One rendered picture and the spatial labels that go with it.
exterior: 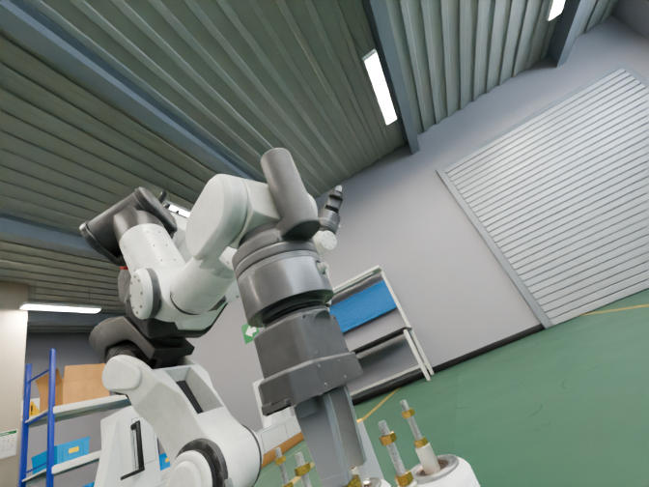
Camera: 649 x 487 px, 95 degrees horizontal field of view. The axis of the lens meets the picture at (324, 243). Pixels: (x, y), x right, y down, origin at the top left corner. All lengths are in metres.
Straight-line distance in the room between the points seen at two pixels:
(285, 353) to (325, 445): 0.07
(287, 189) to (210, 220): 0.09
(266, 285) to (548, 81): 6.94
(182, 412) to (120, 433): 2.04
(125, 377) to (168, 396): 0.13
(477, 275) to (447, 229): 0.92
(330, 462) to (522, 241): 5.37
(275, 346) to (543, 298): 5.25
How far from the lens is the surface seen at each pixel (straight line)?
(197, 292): 0.44
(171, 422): 0.87
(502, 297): 5.45
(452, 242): 5.59
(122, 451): 2.86
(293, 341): 0.25
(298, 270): 0.27
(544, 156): 6.15
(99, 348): 1.09
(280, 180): 0.30
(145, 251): 0.62
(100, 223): 0.77
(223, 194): 0.30
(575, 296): 5.52
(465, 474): 0.50
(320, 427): 0.27
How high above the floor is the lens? 0.39
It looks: 24 degrees up
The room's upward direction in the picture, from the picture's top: 23 degrees counter-clockwise
